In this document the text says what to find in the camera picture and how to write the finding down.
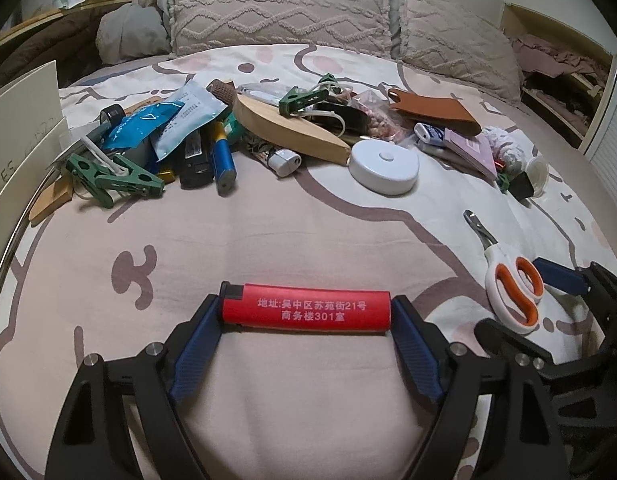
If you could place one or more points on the white cardboard box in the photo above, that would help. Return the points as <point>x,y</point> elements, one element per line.
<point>23,110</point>

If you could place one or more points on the white sachet packet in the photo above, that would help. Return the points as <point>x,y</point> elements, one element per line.
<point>188,115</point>

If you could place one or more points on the blue foil packet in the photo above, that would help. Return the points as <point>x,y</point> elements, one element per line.
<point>138,122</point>

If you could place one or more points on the wooden boat-shaped block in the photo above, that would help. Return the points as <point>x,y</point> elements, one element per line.
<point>288,127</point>

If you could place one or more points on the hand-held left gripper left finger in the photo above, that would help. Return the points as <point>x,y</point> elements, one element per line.
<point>198,352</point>

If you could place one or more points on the clear plastic cup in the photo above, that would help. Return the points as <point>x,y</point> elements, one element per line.
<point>538,175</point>

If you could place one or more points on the white orange scissors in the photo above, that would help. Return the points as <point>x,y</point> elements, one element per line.
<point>508,285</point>

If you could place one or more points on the printed blanket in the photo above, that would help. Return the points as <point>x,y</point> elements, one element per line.
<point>288,240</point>

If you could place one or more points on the grey cushion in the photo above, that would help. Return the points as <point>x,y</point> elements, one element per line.
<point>131,35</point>

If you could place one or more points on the white louvred door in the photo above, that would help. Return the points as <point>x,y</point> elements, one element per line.
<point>611,125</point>

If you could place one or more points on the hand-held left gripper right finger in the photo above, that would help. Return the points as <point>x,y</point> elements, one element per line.
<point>418,355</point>

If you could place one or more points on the blue battery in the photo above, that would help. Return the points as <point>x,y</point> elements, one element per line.
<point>223,160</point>

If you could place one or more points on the brown leather case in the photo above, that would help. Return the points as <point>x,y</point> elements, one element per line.
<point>433,110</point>

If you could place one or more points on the pink wallet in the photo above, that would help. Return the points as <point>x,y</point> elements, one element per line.
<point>471,152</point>

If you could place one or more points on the wooden ledge shelf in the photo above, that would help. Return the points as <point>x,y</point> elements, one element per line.
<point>78,10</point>

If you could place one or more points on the brown folded blanket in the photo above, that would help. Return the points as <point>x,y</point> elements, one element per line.
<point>53,45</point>

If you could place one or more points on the alcove shelf with clothes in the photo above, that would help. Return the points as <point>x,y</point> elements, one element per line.
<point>553,60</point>

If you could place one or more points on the red lighter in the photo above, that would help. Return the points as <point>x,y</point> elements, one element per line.
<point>308,307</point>

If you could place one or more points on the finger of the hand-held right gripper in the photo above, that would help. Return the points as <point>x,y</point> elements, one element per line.
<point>558,280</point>
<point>508,342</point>

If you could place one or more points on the black rectangular device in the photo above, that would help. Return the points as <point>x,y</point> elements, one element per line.
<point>194,160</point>

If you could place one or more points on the bag of pink beads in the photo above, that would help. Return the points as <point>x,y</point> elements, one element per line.
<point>383,120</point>

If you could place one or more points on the small black cube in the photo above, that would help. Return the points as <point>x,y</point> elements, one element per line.
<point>521,185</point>

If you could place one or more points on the small blue white tube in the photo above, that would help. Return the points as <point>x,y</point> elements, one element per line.
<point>429,136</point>

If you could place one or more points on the beige knit pillow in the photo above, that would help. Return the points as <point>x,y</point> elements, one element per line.
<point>453,35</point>
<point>278,5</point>

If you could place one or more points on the white round device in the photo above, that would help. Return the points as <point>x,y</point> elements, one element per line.
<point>383,165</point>

